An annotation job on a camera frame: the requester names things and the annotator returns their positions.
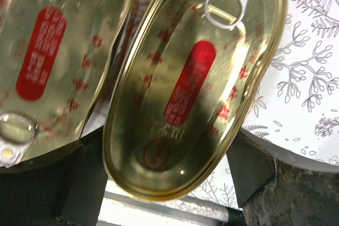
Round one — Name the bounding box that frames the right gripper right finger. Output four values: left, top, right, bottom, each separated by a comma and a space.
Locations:
226, 128, 338, 225

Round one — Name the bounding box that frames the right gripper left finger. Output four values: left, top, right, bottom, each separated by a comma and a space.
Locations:
1, 128, 108, 225

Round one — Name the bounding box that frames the gold oval tin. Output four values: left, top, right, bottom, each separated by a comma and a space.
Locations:
103, 0, 287, 201
1, 0, 132, 170

